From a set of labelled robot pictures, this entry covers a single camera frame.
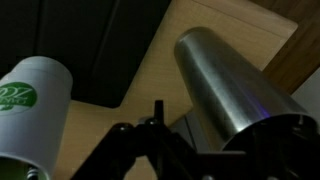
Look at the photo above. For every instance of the silver metal cup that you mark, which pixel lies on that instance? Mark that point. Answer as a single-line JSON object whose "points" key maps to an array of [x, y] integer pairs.
{"points": [[220, 80]]}

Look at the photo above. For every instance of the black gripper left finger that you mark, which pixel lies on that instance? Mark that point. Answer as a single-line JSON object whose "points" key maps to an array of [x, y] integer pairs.
{"points": [[140, 150]]}

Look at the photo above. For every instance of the black folded mat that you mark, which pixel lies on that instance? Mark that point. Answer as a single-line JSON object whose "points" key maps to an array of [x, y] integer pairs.
{"points": [[83, 46]]}

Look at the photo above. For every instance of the white cup with green logo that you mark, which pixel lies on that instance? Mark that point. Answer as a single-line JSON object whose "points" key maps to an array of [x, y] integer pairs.
{"points": [[33, 113]]}

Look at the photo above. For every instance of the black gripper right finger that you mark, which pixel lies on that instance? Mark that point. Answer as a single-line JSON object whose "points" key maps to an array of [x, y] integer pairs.
{"points": [[276, 153]]}

